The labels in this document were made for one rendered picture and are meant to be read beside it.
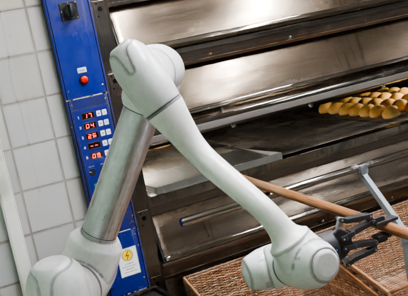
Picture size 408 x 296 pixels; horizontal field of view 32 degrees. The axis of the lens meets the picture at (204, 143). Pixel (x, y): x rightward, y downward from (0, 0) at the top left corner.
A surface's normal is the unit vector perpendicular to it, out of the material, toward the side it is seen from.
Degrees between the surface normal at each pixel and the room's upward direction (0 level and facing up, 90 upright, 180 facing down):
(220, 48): 90
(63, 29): 90
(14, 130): 90
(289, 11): 70
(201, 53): 90
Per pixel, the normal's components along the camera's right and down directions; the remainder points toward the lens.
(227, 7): 0.32, -0.25
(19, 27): 0.41, 0.08
